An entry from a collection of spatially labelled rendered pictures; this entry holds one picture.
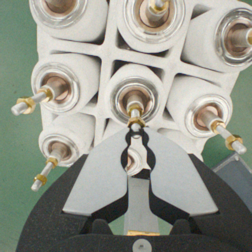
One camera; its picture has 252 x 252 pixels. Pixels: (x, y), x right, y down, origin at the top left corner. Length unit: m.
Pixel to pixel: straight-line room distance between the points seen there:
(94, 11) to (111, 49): 0.08
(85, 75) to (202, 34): 0.17
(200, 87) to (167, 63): 0.08
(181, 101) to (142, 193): 0.27
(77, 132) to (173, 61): 0.22
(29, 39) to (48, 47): 0.25
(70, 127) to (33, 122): 0.37
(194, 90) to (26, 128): 0.61
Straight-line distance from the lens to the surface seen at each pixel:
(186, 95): 0.23
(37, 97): 0.19
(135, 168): 0.28
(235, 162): 0.72
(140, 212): 0.38
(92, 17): 0.22
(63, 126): 0.27
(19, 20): 0.58
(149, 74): 0.21
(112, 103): 0.21
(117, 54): 0.27
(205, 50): 0.23
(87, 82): 0.22
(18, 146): 0.76
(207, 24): 0.23
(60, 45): 0.30
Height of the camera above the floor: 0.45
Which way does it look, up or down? 62 degrees down
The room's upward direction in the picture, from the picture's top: 176 degrees counter-clockwise
